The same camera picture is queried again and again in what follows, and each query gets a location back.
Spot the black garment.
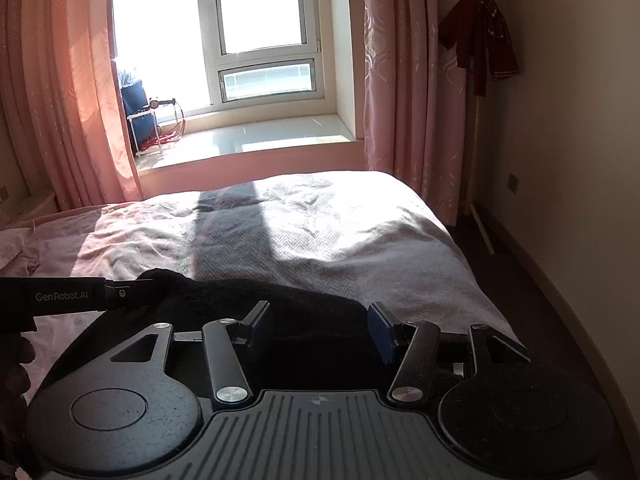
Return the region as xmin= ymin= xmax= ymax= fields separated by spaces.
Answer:
xmin=134 ymin=268 xmax=381 ymax=396

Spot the person's left hand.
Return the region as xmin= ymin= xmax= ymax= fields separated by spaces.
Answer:
xmin=1 ymin=333 xmax=35 ymax=479

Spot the pink pillow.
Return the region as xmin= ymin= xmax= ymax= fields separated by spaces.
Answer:
xmin=0 ymin=226 xmax=35 ymax=278

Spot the pink bed duvet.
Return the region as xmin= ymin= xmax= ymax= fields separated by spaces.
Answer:
xmin=0 ymin=169 xmax=519 ymax=401

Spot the blue chair on balcony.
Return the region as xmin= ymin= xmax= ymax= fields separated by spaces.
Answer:
xmin=118 ymin=70 xmax=186 ymax=155

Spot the left pink curtain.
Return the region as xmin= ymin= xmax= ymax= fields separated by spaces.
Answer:
xmin=1 ymin=0 xmax=143 ymax=210

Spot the pink curtain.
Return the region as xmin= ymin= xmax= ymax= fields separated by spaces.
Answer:
xmin=1 ymin=0 xmax=143 ymax=210
xmin=363 ymin=0 xmax=466 ymax=226

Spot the right pink curtain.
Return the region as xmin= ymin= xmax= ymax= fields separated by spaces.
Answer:
xmin=363 ymin=0 xmax=466 ymax=226

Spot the dark hanging garment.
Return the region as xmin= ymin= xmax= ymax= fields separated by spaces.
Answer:
xmin=438 ymin=0 xmax=521 ymax=98

